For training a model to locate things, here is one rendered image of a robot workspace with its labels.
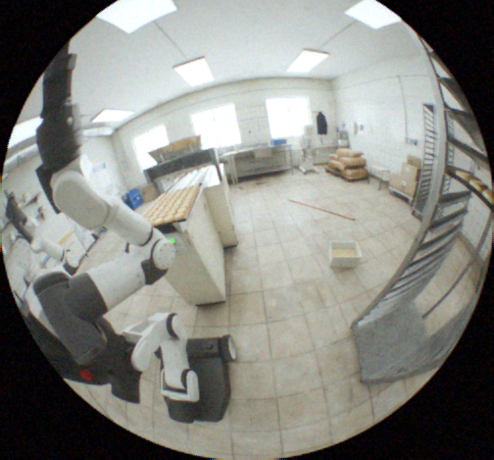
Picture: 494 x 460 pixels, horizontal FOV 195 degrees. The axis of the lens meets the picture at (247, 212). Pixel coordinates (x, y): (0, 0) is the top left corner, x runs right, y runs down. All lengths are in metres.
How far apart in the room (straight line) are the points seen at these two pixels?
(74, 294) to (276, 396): 1.14
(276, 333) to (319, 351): 0.34
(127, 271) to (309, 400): 1.20
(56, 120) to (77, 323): 0.28
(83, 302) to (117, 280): 0.09
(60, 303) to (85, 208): 0.16
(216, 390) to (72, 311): 0.92
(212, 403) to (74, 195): 1.10
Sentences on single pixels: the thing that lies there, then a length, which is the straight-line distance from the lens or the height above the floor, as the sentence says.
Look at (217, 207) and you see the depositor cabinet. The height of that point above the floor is 0.61.
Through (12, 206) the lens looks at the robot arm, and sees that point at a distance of 0.87.
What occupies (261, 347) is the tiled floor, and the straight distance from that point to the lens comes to 1.21.
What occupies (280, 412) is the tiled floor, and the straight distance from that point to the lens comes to 1.24.
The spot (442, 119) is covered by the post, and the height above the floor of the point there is 1.28.
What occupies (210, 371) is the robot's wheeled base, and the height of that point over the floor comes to 0.17.
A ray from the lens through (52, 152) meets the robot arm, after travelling 0.27.
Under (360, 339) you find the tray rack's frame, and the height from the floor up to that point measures 0.15.
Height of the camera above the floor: 1.19
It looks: 29 degrees down
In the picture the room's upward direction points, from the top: 12 degrees counter-clockwise
